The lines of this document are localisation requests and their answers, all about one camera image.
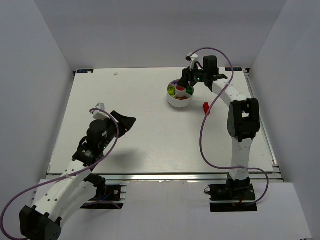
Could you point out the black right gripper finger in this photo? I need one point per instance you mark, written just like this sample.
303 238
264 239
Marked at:
191 82
183 82

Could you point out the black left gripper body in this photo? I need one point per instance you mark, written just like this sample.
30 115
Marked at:
116 123

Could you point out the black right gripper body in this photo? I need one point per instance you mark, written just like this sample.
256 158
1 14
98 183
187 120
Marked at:
188 77

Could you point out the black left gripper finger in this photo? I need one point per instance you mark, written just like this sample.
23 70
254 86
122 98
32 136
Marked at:
125 126
120 117

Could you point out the red curved lego brick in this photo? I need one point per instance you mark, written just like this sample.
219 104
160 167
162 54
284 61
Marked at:
180 88

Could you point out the dark green square lego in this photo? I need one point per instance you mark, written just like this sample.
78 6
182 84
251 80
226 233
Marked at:
189 89

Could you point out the dark green sloped lego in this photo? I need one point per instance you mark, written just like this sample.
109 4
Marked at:
190 92

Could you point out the lime green sloped lego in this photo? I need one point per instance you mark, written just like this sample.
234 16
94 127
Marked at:
171 89

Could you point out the lime green tall lego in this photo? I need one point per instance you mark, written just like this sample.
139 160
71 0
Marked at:
172 93

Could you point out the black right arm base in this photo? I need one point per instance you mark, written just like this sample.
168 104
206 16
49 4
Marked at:
231 197

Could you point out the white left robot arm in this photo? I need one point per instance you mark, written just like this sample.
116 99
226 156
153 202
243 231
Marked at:
45 219

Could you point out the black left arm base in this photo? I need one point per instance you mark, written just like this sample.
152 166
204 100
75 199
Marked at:
108 196

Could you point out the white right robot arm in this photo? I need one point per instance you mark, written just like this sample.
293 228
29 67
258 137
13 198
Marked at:
243 121

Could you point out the white round divided container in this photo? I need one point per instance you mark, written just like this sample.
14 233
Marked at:
178 94

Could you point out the red long lego brick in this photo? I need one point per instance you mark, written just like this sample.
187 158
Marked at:
206 108

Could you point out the blue label sticker right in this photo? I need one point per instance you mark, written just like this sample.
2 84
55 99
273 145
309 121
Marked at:
235 69

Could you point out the blue label sticker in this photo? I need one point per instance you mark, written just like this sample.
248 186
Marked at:
84 71
235 69

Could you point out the blue label sticker left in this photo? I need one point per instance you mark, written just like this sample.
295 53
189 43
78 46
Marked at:
84 71

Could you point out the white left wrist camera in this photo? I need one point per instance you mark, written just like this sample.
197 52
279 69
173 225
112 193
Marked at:
99 113

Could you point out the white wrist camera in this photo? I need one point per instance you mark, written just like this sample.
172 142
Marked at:
192 58
99 113

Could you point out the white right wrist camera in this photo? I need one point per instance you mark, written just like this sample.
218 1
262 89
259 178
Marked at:
192 58

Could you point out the aluminium table front rail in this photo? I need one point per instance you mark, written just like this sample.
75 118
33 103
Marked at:
165 177

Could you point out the aluminium table rail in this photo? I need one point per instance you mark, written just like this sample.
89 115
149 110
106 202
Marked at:
165 177
263 154

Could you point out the aluminium table right rail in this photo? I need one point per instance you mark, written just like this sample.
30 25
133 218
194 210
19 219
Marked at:
263 154

